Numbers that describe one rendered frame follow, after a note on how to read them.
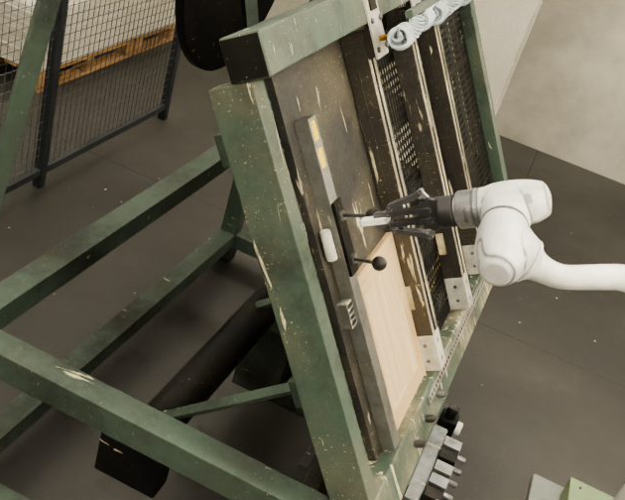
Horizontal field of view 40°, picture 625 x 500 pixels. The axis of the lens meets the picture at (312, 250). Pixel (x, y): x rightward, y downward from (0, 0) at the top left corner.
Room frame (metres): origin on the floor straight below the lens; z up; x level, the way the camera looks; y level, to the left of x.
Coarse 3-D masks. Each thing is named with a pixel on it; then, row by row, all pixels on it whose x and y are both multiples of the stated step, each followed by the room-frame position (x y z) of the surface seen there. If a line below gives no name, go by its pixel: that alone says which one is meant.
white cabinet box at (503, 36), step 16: (480, 0) 6.01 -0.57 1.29; (496, 0) 5.99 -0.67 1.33; (512, 0) 5.97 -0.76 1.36; (528, 0) 5.95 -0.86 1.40; (480, 16) 6.00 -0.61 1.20; (496, 16) 5.98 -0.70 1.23; (512, 16) 5.96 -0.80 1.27; (528, 16) 5.94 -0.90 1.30; (480, 32) 5.99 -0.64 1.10; (496, 32) 5.97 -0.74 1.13; (512, 32) 5.95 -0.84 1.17; (528, 32) 6.51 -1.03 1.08; (496, 48) 5.96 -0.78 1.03; (512, 48) 5.94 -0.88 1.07; (496, 64) 5.95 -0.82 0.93; (512, 64) 6.43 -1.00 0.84; (496, 80) 5.95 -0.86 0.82; (496, 96) 5.94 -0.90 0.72; (496, 112) 6.50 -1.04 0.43
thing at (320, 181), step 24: (312, 144) 1.94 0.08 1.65; (312, 168) 1.94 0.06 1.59; (312, 192) 1.93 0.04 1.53; (336, 240) 1.91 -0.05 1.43; (336, 264) 1.91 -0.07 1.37; (360, 312) 1.89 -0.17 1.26; (360, 336) 1.88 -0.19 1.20; (360, 360) 1.87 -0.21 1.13; (384, 384) 1.90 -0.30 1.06; (384, 408) 1.85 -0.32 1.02; (384, 432) 1.84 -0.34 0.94
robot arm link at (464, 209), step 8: (456, 192) 1.81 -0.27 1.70; (464, 192) 1.80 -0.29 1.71; (472, 192) 1.79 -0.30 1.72; (456, 200) 1.78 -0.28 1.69; (464, 200) 1.78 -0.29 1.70; (472, 200) 1.77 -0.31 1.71; (456, 208) 1.77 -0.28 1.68; (464, 208) 1.77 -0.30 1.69; (472, 208) 1.76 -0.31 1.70; (456, 216) 1.77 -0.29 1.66; (464, 216) 1.77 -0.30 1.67; (472, 216) 1.76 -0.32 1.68; (464, 224) 1.77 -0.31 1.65; (472, 224) 1.77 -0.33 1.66
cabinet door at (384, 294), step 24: (384, 240) 2.24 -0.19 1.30; (360, 288) 1.99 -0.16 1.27; (384, 288) 2.14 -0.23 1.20; (384, 312) 2.09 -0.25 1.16; (408, 312) 2.25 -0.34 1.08; (384, 336) 2.04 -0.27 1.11; (408, 336) 2.21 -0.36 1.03; (384, 360) 2.00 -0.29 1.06; (408, 360) 2.15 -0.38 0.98; (408, 384) 2.10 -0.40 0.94
